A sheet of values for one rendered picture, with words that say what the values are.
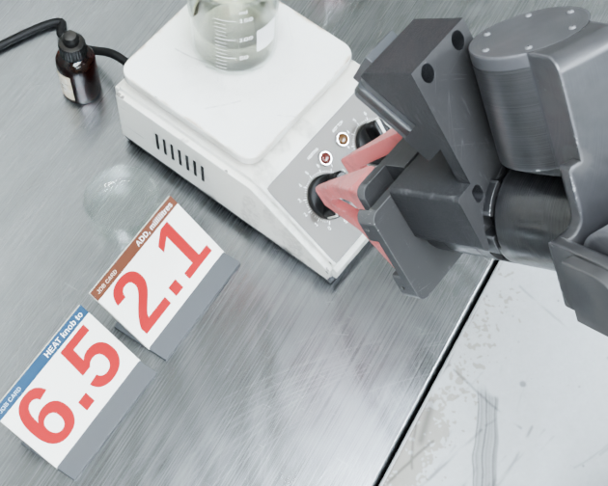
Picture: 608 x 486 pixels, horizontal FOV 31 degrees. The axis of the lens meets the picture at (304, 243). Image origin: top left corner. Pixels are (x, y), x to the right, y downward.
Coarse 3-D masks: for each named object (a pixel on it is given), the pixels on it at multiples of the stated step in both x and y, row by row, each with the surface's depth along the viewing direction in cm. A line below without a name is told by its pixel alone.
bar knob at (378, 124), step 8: (376, 120) 78; (360, 128) 79; (368, 128) 78; (376, 128) 78; (384, 128) 78; (360, 136) 79; (368, 136) 79; (376, 136) 78; (360, 144) 79; (376, 160) 79
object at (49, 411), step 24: (72, 336) 73; (96, 336) 74; (72, 360) 73; (96, 360) 74; (120, 360) 75; (48, 384) 72; (72, 384) 73; (96, 384) 74; (24, 408) 71; (48, 408) 72; (72, 408) 73; (24, 432) 71; (48, 432) 72; (72, 432) 73
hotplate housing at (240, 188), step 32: (352, 64) 80; (128, 96) 78; (320, 96) 79; (128, 128) 81; (160, 128) 78; (320, 128) 78; (160, 160) 82; (192, 160) 78; (224, 160) 76; (288, 160) 76; (224, 192) 79; (256, 192) 76; (256, 224) 79; (288, 224) 76; (320, 256) 77; (352, 256) 79
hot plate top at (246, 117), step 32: (160, 32) 78; (288, 32) 79; (320, 32) 79; (128, 64) 77; (160, 64) 77; (192, 64) 77; (288, 64) 77; (320, 64) 78; (160, 96) 76; (192, 96) 76; (224, 96) 76; (256, 96) 76; (288, 96) 76; (192, 128) 76; (224, 128) 75; (256, 128) 75; (288, 128) 76; (256, 160) 74
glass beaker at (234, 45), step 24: (192, 0) 72; (264, 0) 71; (192, 24) 74; (216, 24) 72; (240, 24) 72; (264, 24) 73; (216, 48) 74; (240, 48) 74; (264, 48) 75; (216, 72) 77; (240, 72) 76
